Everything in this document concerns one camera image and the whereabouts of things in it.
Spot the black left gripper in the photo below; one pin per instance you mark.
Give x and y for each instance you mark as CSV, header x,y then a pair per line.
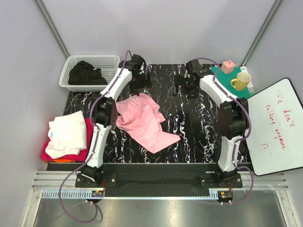
x,y
144,85

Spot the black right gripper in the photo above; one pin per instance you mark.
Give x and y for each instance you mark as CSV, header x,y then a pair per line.
x,y
192,93

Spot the pink t shirt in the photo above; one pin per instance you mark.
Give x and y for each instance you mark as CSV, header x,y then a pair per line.
x,y
139,116

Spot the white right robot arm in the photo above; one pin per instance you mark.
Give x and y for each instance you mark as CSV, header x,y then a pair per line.
x,y
233,116

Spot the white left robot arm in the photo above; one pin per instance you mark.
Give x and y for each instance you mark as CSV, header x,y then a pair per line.
x,y
103,115

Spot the white plastic basket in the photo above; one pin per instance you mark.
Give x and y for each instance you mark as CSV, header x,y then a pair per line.
x,y
107,63

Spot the green cutting mat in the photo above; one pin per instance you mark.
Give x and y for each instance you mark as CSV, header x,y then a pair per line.
x,y
225,80

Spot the pink cube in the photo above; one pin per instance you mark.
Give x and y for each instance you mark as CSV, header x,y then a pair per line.
x,y
228,67

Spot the black t shirt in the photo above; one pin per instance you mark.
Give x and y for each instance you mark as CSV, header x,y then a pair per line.
x,y
84,73

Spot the yellow mug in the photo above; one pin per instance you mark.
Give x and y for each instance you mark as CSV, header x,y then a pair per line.
x,y
241,81

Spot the white folded t shirt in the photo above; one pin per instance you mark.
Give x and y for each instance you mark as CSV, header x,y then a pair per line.
x,y
67,134

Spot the magenta folded t shirt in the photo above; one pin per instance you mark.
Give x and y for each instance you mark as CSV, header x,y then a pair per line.
x,y
81,157

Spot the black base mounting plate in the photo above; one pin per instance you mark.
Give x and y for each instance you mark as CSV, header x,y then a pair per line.
x,y
203,175

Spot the white whiteboard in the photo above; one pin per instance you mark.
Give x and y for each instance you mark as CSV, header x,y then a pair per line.
x,y
276,140

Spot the orange folded t shirt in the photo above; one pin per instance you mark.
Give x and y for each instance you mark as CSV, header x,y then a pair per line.
x,y
61,160

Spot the white slotted cable duct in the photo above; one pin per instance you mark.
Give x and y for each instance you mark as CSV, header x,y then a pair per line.
x,y
111,195

